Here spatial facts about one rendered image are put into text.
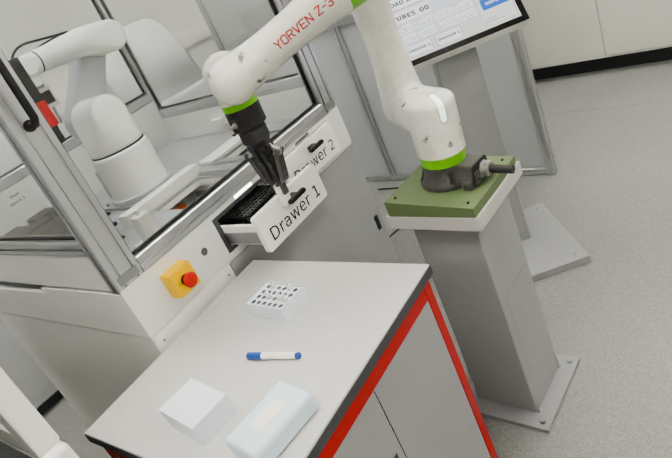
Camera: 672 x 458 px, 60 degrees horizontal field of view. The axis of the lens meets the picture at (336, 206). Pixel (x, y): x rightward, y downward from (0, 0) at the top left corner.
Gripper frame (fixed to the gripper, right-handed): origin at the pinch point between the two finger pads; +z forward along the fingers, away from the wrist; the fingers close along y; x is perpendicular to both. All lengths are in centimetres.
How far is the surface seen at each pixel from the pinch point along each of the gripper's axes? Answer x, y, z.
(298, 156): 28.0, -16.6, 2.6
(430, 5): 98, 7, -18
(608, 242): 105, 47, 93
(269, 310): -29.3, 10.4, 14.3
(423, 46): 86, 6, -7
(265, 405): -55, 31, 13
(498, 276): 18, 44, 41
